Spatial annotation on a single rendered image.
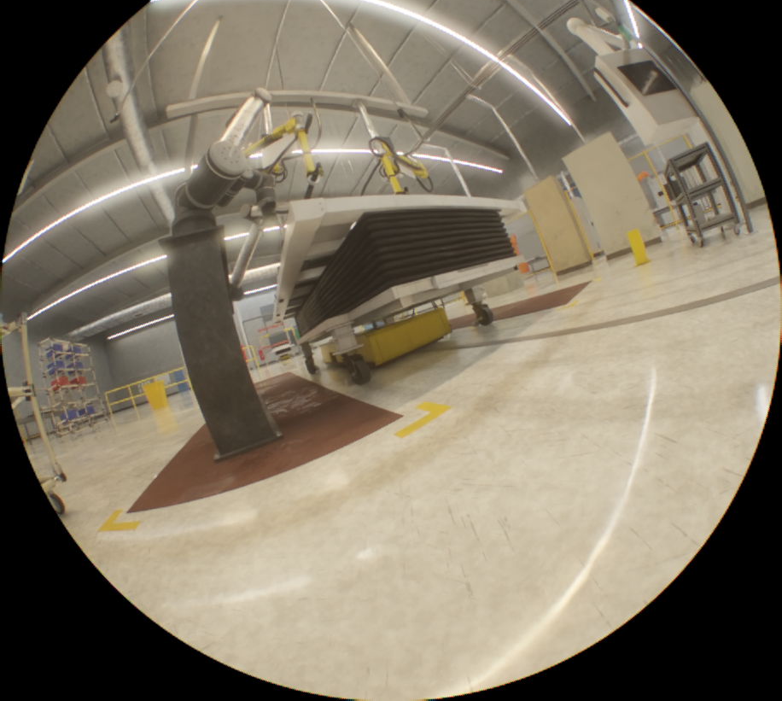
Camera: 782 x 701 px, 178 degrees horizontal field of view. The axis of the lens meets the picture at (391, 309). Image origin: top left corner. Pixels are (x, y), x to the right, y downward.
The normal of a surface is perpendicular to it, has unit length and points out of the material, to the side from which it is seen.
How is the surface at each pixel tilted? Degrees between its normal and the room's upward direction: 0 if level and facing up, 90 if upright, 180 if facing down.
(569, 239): 90
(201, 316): 90
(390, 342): 90
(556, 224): 90
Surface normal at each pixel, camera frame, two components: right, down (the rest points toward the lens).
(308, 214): 0.46, -0.19
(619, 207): -0.83, 0.26
